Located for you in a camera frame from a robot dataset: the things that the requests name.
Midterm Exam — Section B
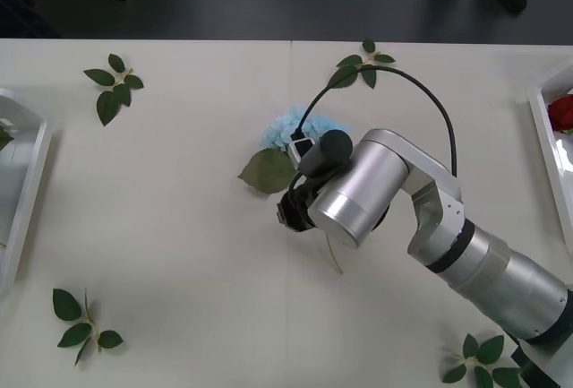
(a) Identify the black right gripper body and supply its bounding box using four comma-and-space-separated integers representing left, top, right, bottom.
275, 176, 324, 235

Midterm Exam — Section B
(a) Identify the loose green leaf twig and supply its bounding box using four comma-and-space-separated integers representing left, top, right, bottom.
326, 37, 398, 90
83, 53, 145, 127
52, 288, 124, 366
442, 332, 523, 388

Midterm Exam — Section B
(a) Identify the shallow white box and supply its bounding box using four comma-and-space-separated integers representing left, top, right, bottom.
527, 65, 573, 246
0, 87, 53, 300

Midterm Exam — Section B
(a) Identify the red rose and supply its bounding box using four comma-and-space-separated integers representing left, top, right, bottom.
548, 95, 573, 134

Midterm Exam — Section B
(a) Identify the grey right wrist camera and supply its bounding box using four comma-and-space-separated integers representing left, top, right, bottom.
288, 136, 317, 168

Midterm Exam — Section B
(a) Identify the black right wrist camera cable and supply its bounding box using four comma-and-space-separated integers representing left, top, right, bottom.
288, 65, 458, 179

